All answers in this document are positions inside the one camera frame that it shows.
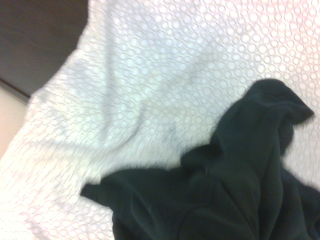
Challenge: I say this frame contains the white circle-textured bedspread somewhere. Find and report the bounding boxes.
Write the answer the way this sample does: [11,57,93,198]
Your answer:
[0,0,320,240]

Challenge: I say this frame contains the black crumpled garment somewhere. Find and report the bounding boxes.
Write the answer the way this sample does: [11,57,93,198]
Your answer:
[80,78,320,240]

